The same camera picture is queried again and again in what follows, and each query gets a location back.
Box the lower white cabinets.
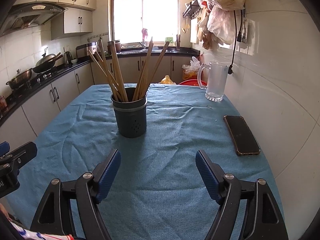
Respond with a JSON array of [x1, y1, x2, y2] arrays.
[[1, 52, 198, 150]]

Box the white wall power strip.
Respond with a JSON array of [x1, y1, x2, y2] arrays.
[[241, 17, 249, 43]]

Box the red trash bin with bags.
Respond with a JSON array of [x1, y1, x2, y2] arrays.
[[182, 56, 201, 81]]

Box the dark cylindrical utensil holder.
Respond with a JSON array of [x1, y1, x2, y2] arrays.
[[111, 87, 147, 138]]

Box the pink hanging plastic bag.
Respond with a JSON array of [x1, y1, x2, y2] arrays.
[[197, 7, 236, 50]]

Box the black power cable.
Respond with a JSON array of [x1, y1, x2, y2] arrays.
[[227, 10, 238, 75]]

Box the black smartphone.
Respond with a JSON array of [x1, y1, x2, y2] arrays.
[[223, 115, 261, 156]]

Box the red plastic basin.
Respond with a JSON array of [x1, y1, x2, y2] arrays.
[[179, 79, 207, 87]]

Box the silver rice cooker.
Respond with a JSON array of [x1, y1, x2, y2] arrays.
[[75, 42, 99, 59]]

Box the black range hood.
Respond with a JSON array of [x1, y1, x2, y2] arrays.
[[1, 2, 66, 36]]

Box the steel sink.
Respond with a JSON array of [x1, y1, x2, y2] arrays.
[[121, 42, 148, 53]]

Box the upper white cabinets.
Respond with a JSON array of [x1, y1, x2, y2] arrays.
[[14, 0, 97, 40]]

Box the black wall rack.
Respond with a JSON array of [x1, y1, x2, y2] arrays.
[[183, 0, 201, 20]]

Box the window with brown frame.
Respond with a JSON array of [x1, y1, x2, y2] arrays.
[[109, 0, 180, 47]]

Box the black electric kettle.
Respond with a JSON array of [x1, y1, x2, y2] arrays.
[[63, 51, 73, 64]]

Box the clear glass beer mug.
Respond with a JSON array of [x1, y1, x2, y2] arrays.
[[197, 62, 229, 102]]

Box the brown clay pot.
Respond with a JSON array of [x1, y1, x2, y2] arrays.
[[107, 40, 121, 54]]

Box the blue table cloth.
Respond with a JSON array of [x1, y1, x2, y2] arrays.
[[7, 85, 280, 239]]

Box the sauce bottles group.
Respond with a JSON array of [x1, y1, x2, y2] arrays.
[[0, 96, 7, 116]]

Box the steel pot with lid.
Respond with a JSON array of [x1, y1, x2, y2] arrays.
[[6, 68, 33, 90]]

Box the white cabinets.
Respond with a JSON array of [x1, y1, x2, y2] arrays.
[[1, 52, 198, 150], [14, 0, 97, 40]]

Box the yellow plastic bag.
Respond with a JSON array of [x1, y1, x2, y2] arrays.
[[160, 75, 176, 85]]

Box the black wok with lid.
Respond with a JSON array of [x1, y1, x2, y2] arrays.
[[33, 49, 63, 74]]

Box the wooden chopstick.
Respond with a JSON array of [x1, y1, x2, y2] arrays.
[[111, 41, 128, 102], [133, 38, 153, 101], [135, 41, 153, 100], [89, 52, 115, 100], [98, 38, 123, 101], [140, 41, 169, 98]]

